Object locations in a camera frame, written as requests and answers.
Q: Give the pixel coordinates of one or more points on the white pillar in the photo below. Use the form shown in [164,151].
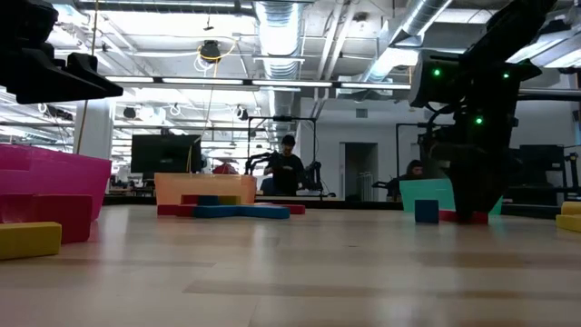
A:
[97,131]

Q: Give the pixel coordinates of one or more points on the black monitor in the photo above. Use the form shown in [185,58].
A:
[165,154]

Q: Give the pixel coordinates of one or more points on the black ceiling spotlight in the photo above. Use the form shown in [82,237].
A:
[130,113]
[242,113]

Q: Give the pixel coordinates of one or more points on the orange plastic bin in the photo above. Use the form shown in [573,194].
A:
[204,186]

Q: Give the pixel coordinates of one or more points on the black background robot arm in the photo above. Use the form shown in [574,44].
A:
[386,185]
[314,175]
[256,160]

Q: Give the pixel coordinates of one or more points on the red plastic bin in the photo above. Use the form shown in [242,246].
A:
[54,177]

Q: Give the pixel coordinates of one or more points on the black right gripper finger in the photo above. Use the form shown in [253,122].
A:
[474,191]

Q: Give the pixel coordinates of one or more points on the black equipment rack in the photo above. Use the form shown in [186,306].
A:
[540,163]

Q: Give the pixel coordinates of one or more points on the person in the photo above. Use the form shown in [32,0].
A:
[414,169]
[287,175]

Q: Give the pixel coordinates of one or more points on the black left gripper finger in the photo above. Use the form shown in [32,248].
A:
[54,91]
[95,77]

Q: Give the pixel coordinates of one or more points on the green plastic bin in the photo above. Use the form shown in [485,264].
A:
[426,191]

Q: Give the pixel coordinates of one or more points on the wide silver ceiling duct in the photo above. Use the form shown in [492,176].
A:
[278,36]

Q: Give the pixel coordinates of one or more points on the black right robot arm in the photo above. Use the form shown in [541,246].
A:
[499,86]

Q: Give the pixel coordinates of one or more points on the linear ceiling light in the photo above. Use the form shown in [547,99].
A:
[131,79]
[377,86]
[290,84]
[204,81]

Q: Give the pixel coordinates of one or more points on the red arch block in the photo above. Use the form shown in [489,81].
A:
[59,218]

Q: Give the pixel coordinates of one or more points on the wall vent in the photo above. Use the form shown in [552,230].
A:
[361,113]

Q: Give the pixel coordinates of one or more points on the red rounded object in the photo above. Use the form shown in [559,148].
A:
[225,169]

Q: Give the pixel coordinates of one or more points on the grey door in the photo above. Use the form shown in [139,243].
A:
[351,172]

